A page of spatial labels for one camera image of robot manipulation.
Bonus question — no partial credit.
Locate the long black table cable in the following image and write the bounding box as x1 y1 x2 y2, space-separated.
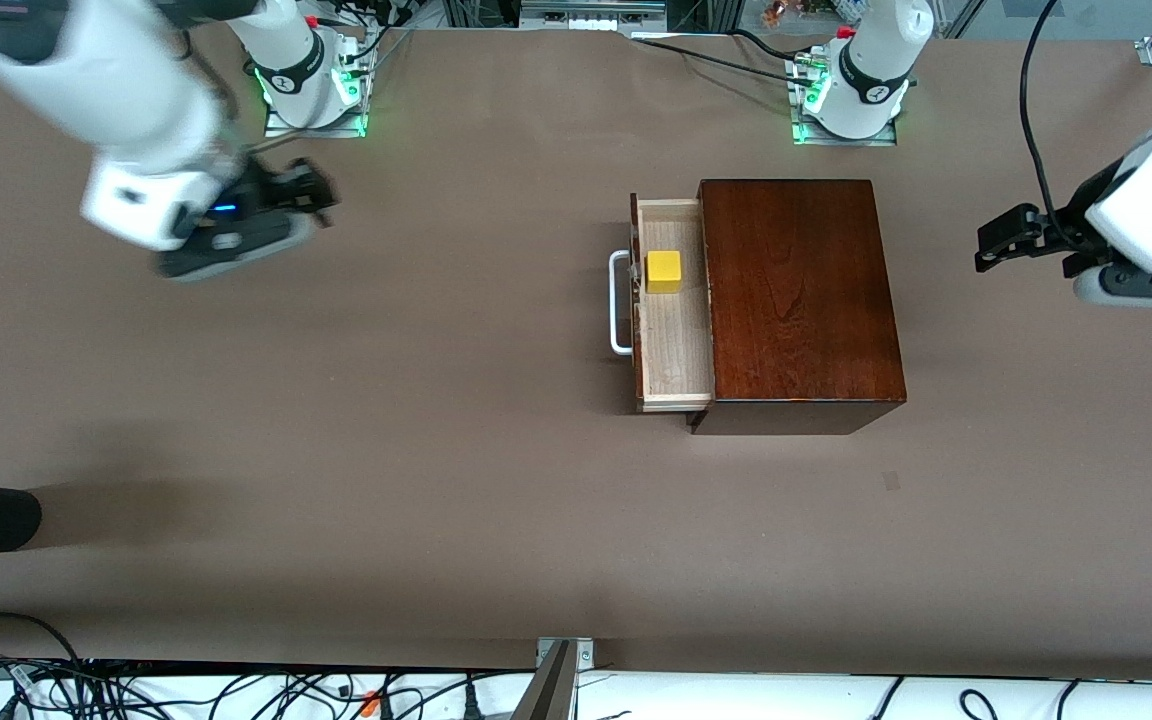
629 36 819 87

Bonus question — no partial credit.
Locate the yellow cube block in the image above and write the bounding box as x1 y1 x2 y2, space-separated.
645 250 685 296

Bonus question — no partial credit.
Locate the short black table cable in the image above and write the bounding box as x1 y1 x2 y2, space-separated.
730 27 819 64

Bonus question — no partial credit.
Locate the dark brown wooden cabinet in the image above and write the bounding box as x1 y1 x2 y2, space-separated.
688 178 908 437

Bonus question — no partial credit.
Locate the tangled black cable bundle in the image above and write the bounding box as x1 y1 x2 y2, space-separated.
0 611 537 720

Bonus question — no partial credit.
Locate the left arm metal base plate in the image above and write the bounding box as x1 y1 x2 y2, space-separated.
790 55 900 148

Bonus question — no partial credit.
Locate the silver metal bracket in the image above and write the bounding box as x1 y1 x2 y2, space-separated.
535 636 596 670

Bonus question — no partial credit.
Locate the white metal drawer handle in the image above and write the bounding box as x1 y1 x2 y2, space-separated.
608 249 637 357

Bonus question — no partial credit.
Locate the dark metal beam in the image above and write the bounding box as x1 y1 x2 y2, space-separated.
510 640 578 720

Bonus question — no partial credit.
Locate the white power strip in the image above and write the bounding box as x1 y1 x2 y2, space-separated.
519 0 670 32

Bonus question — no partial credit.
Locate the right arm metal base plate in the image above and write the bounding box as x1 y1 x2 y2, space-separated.
263 40 371 140

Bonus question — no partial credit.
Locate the light wood drawer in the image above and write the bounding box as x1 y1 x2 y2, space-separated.
629 192 717 414

